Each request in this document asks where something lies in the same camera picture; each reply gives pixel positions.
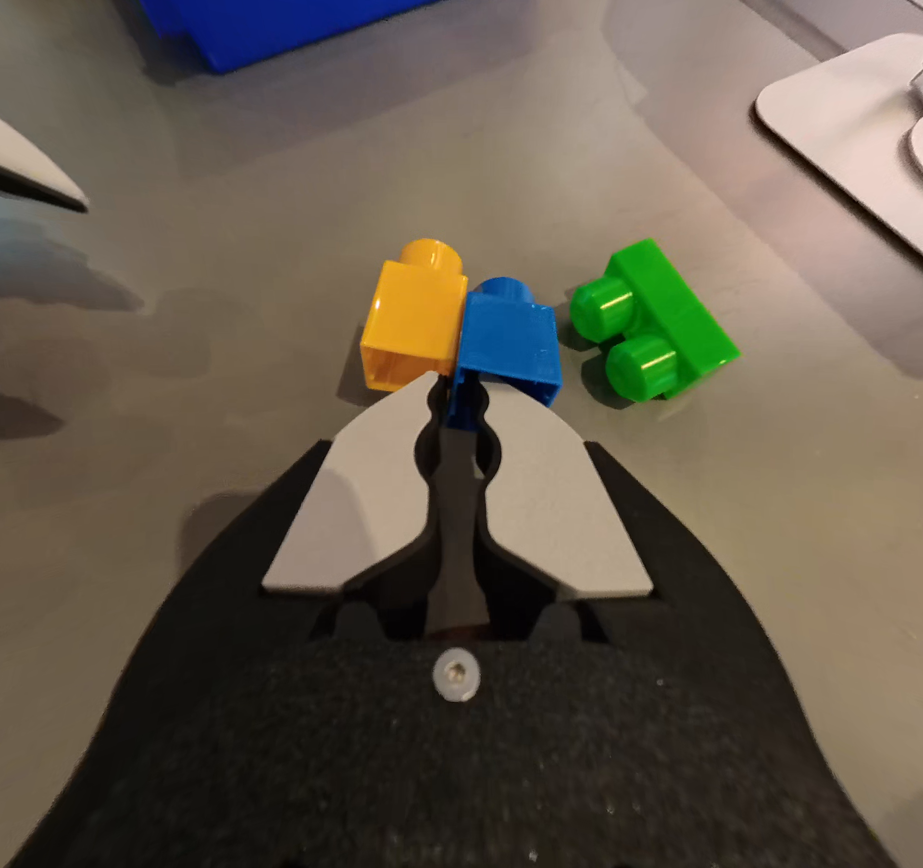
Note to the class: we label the yellow mega block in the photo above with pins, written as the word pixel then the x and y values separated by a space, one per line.
pixel 411 320

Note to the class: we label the blue mega block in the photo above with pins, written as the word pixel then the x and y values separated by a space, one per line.
pixel 505 341

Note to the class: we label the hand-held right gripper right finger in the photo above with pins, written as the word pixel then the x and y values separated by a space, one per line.
pixel 562 507

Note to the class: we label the blue storage bin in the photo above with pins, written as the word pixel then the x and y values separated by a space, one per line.
pixel 324 2

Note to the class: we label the instruction board on white stand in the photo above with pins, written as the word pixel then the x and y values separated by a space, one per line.
pixel 844 125

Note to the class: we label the green mega block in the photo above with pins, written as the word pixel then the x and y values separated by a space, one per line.
pixel 678 312

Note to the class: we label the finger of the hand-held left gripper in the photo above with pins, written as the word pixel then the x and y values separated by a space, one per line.
pixel 29 165

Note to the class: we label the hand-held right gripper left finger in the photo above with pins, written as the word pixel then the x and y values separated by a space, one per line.
pixel 353 507

